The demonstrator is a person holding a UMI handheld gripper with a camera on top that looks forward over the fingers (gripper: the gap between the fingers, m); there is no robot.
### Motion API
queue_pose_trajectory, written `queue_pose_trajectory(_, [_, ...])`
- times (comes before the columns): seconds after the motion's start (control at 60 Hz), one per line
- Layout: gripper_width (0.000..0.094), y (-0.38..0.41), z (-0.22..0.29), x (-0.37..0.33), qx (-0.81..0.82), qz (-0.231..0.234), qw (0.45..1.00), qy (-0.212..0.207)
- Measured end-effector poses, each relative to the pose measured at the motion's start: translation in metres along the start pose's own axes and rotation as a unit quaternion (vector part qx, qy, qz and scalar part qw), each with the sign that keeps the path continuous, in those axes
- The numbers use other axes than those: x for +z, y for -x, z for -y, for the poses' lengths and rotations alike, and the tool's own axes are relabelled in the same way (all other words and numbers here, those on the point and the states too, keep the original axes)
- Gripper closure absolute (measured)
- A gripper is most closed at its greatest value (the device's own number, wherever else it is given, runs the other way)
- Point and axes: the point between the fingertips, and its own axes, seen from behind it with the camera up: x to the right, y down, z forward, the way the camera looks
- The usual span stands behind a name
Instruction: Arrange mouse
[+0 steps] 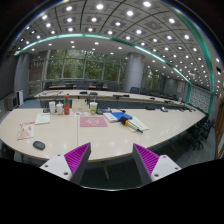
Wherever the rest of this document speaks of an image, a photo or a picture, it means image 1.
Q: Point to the white plastic jar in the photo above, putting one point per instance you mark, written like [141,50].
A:
[59,108]

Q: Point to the white paper document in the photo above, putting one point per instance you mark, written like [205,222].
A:
[42,118]

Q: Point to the red and white booklet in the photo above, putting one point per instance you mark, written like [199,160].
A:
[26,130]

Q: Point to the blue book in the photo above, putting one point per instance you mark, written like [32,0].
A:
[118,115]

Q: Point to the white cup with lid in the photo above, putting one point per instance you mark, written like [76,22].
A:
[93,107]

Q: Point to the rear conference table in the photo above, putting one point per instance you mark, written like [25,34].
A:
[87,96]

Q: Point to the long white conference table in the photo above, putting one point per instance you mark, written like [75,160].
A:
[64,133]

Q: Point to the red tall bottle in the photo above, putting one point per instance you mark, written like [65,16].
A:
[66,105]

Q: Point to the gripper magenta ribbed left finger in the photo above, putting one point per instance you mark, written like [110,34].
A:
[69,166]

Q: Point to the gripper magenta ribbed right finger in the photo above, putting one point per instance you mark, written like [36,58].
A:
[151,166]

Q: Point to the dark grey computer mouse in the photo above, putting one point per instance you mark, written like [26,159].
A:
[39,145]

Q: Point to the white paper cup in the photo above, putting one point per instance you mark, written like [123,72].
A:
[52,107]

